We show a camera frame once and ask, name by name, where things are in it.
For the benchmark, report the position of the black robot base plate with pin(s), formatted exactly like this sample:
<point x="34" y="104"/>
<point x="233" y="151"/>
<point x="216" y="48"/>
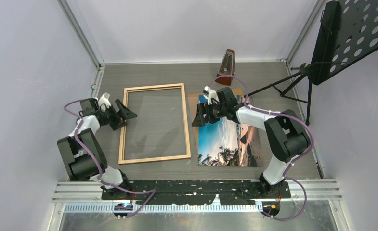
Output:
<point x="194" y="192"/>

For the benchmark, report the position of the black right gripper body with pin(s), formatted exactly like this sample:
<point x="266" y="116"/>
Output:
<point x="215" y="111"/>

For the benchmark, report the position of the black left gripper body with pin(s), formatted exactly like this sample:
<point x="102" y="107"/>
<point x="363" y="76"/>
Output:
<point x="110" y="115"/>

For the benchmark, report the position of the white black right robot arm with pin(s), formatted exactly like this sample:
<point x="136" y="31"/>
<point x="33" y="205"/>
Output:
<point x="287" y="135"/>

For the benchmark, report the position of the black perforated music stand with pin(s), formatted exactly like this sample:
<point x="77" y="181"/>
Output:
<point x="348" y="32"/>

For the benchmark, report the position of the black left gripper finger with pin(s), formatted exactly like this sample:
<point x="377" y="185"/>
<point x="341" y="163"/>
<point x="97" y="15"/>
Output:
<point x="117" y="124"/>
<point x="124" y="113"/>

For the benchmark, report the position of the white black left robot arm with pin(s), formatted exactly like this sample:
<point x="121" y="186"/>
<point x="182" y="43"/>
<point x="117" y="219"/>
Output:
<point x="81" y="152"/>

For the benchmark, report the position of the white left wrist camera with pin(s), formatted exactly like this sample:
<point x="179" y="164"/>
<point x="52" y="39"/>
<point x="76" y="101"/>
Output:
<point x="104" y="100"/>

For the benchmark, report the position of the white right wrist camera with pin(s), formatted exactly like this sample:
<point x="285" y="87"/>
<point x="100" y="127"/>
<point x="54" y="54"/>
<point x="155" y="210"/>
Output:
<point x="211" y="95"/>

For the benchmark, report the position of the aluminium extrusion rail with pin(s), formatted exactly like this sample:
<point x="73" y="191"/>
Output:
<point x="87" y="197"/>

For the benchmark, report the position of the light wooden picture frame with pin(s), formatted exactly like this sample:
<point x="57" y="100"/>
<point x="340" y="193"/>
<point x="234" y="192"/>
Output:
<point x="186" y="127"/>

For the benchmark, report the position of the brown cardboard backing board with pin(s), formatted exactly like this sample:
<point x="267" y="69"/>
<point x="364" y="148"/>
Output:
<point x="192" y="100"/>

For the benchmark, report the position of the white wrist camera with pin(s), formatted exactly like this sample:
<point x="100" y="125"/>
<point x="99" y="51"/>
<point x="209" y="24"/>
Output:
<point x="104" y="100"/>
<point x="211" y="95"/>

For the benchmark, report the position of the beach landscape photo print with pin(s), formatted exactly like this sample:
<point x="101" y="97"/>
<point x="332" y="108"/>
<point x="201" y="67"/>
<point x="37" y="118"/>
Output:
<point x="227" y="143"/>

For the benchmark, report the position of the brown wooden metronome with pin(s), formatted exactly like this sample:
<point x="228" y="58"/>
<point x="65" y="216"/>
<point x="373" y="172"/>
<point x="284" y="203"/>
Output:
<point x="227" y="68"/>

